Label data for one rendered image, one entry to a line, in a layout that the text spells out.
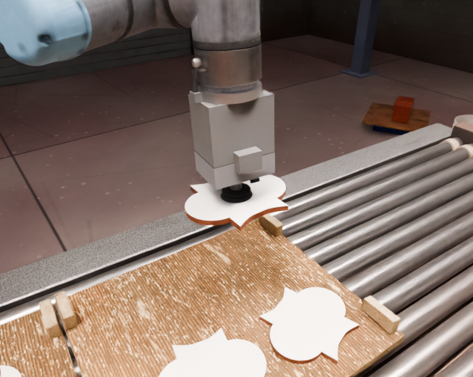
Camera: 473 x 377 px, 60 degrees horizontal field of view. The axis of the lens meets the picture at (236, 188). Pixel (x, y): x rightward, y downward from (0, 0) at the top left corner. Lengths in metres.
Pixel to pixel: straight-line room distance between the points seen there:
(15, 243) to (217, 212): 2.10
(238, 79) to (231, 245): 0.39
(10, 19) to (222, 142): 0.23
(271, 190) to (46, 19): 0.33
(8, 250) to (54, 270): 1.70
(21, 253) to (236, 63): 2.12
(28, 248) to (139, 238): 1.67
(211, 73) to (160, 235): 0.46
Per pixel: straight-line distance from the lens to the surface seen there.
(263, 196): 0.54
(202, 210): 0.52
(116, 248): 0.83
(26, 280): 0.82
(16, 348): 0.69
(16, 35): 0.40
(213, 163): 0.48
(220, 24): 0.44
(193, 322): 0.65
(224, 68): 0.45
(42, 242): 2.48
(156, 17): 0.49
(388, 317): 0.65
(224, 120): 0.46
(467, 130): 1.37
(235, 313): 0.65
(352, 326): 0.65
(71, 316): 0.66
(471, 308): 0.78
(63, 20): 0.39
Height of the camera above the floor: 1.43
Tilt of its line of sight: 32 degrees down
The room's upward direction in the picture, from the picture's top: straight up
